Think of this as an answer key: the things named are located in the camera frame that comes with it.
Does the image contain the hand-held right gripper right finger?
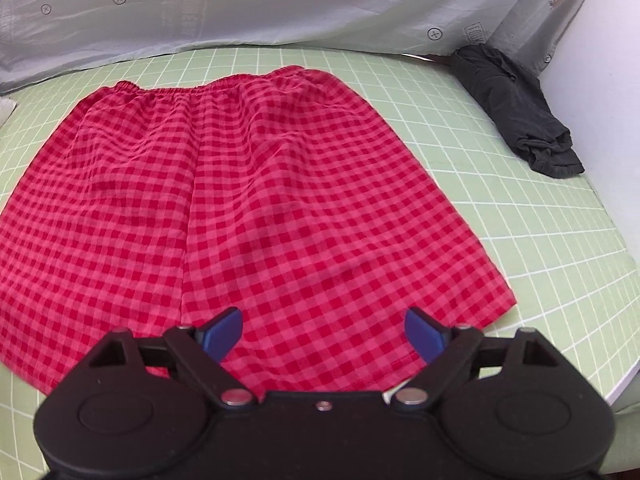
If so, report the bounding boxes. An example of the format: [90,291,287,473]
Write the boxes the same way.
[391,306,561,408]

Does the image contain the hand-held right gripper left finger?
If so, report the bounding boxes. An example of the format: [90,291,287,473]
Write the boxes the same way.
[87,306,262,409]

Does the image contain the red checked shorts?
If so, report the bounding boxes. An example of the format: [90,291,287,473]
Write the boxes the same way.
[0,65,518,396]

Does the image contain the grey carrot print sheet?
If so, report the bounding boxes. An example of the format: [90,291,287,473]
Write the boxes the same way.
[0,0,606,96]

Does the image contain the green grid mat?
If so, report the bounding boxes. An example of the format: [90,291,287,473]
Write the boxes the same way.
[0,42,640,480]

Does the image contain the dark grey garment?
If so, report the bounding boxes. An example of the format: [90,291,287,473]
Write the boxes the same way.
[450,44,586,179]

